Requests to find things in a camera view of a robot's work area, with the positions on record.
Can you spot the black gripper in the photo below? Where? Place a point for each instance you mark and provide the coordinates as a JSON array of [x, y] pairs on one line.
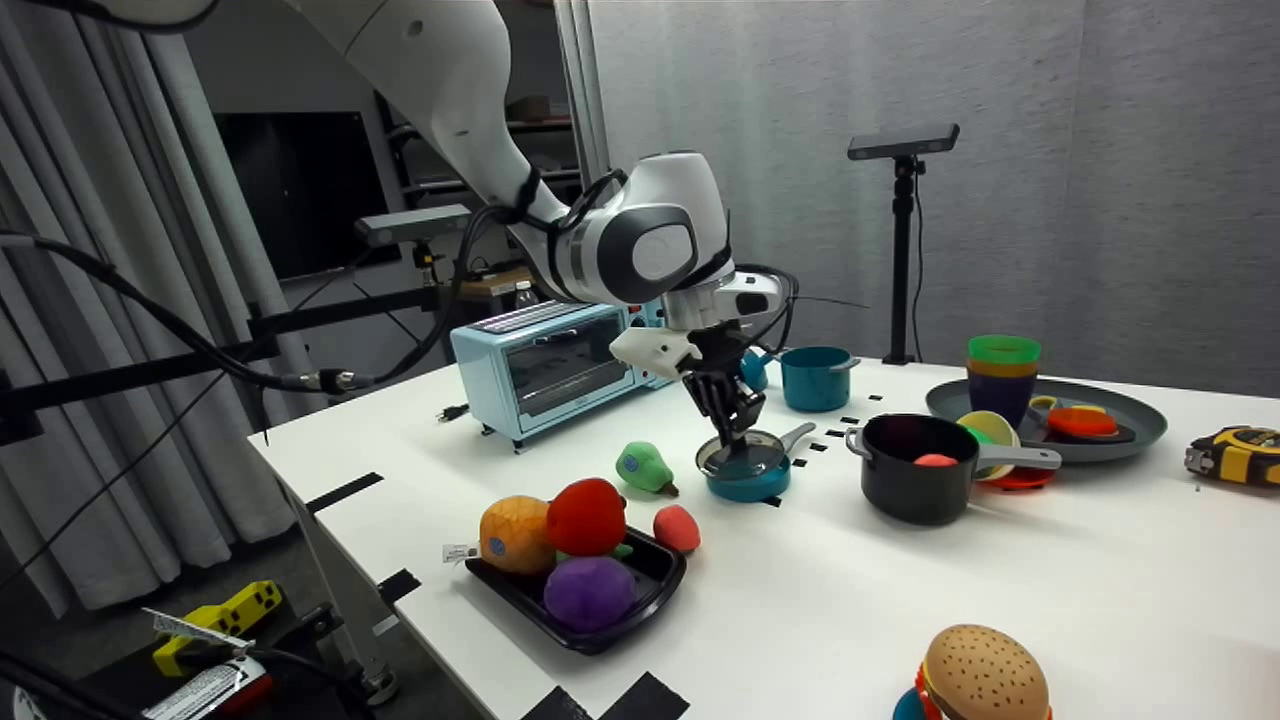
[[718, 387]]

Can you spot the black pot lid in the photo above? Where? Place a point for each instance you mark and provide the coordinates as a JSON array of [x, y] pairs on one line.
[[743, 459]]

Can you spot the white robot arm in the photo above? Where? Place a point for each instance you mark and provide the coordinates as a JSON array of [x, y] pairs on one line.
[[656, 232]]

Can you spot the blue toy frying pan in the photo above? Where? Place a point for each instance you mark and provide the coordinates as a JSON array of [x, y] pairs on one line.
[[766, 487]]

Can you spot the teal toy pot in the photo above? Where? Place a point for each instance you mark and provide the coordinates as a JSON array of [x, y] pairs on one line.
[[819, 377]]

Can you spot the black toy pot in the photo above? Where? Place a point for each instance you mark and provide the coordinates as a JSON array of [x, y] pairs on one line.
[[903, 488]]

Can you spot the red toy item in pot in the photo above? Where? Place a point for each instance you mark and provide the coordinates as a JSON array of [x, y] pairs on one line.
[[932, 460]]

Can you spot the teal toy kettle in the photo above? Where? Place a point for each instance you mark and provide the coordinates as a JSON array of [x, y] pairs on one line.
[[753, 367]]

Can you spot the green plush pear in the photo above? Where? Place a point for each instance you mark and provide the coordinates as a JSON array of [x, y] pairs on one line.
[[646, 468]]

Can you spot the small red plush fruit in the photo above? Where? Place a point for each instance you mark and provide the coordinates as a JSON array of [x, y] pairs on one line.
[[679, 528]]

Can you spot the red plush apple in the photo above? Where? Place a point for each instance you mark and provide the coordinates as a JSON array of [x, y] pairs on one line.
[[587, 516]]

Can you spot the black rectangular tray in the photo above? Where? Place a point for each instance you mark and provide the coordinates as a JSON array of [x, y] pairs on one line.
[[653, 568]]

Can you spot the light blue toy toaster oven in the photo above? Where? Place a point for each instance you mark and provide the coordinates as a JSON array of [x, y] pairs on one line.
[[545, 367]]

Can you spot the purple plush fruit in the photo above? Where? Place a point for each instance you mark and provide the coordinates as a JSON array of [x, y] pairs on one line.
[[590, 595]]

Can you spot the yellow green toy ladle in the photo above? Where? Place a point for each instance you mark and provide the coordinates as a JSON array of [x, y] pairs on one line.
[[1001, 445]]

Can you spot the stacked colourful cups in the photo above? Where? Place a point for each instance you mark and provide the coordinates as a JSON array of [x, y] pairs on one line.
[[1001, 373]]

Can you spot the orange toy food on plate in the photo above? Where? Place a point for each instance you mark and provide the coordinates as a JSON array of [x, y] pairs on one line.
[[1081, 425]]

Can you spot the toy hamburger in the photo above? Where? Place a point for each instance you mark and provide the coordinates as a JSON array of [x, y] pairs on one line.
[[979, 672]]

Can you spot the dark grey plate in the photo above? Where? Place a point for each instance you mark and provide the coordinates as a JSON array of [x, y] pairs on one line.
[[1143, 425]]

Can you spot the yellow black tape measure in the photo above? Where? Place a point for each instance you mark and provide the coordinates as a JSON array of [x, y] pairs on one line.
[[1239, 455]]

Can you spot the yellow black tool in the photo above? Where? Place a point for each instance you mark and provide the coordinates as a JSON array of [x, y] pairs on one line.
[[208, 628]]

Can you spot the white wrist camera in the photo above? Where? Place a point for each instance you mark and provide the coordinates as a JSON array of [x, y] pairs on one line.
[[656, 350]]

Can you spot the camera on black stand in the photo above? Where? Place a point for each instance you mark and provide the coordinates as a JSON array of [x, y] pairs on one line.
[[907, 152]]

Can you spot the grey camera on stand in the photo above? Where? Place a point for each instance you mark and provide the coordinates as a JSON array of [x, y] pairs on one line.
[[411, 224]]

